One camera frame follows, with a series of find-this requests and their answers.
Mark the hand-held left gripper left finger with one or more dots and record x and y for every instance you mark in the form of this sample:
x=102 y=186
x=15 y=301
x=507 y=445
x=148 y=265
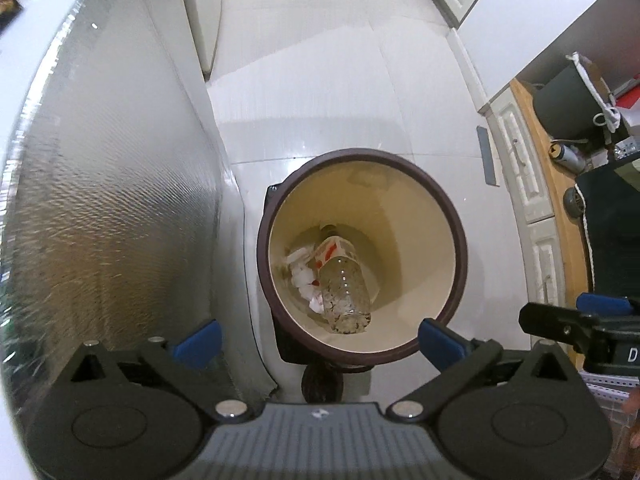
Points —
x=197 y=344

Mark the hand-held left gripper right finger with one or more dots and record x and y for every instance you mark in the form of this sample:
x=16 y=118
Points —
x=442 y=344

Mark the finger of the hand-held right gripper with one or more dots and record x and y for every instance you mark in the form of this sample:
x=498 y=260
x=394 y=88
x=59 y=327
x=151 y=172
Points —
x=555 y=320
x=602 y=303

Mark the brown-rimmed beige waste bin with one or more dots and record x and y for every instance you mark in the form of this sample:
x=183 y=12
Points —
x=400 y=220

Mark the person's right hand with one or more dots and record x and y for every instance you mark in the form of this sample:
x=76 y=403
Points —
x=635 y=417

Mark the white plastic basket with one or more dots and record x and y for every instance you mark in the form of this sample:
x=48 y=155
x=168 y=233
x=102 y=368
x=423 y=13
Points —
x=607 y=420

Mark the dark bear print cloth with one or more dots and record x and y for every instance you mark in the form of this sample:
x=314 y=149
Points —
x=615 y=230

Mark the small black wheel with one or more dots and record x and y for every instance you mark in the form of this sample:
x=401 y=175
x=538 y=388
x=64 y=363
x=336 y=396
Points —
x=575 y=202

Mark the clear plastic bottle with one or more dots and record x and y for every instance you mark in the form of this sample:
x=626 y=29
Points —
x=345 y=290

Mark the red and white wrapper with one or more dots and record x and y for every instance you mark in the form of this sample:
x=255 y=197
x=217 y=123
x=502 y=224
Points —
x=332 y=250

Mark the low white wood-topped cabinet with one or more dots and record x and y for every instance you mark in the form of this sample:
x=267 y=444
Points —
x=520 y=160

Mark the silver-sided white table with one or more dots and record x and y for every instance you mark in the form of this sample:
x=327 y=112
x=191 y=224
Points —
x=125 y=185

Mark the grey floor strip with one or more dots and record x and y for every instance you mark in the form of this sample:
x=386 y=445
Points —
x=486 y=156

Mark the red and white bag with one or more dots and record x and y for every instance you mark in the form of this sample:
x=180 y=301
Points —
x=630 y=105

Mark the grey bucket with white liner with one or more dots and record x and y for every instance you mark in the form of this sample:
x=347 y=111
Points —
x=565 y=100

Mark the white refrigerator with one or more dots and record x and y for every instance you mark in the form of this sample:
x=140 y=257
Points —
x=205 y=10

